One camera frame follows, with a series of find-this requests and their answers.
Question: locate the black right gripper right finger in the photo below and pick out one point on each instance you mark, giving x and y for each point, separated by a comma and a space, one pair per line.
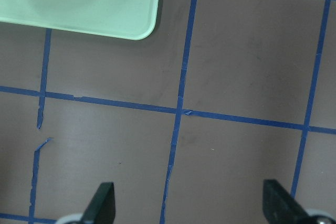
280, 208

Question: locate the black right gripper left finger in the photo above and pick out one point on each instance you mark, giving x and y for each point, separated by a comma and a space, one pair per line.
101, 208

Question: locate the light green rectangular tray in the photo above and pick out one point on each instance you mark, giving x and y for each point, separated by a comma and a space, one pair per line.
127, 19

